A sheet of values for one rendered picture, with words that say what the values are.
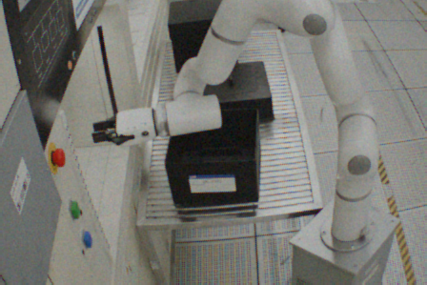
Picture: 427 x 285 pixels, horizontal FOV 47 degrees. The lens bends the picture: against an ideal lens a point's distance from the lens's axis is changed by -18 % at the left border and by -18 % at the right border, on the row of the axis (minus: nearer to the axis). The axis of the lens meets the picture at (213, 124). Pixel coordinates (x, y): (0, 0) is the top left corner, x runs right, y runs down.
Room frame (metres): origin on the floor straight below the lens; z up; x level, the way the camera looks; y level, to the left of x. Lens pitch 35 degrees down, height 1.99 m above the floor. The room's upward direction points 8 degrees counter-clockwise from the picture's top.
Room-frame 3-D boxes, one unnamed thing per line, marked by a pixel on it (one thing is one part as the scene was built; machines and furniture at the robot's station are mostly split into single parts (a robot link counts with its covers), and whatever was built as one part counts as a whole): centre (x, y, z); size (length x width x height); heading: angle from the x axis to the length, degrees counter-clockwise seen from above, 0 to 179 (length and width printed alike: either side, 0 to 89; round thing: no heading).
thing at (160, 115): (1.21, 0.13, 1.19); 0.09 x 0.03 x 0.08; 3
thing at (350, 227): (1.11, -0.37, 0.85); 0.19 x 0.19 x 0.18
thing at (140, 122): (1.21, 0.19, 1.19); 0.11 x 0.10 x 0.07; 93
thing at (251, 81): (1.91, -0.09, 0.83); 0.29 x 0.29 x 0.13; 88
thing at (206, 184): (1.48, 0.01, 0.85); 0.28 x 0.28 x 0.17; 81
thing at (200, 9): (2.34, -0.01, 0.89); 0.29 x 0.29 x 0.25; 88
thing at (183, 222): (1.91, -0.06, 0.38); 1.30 x 0.60 x 0.76; 176
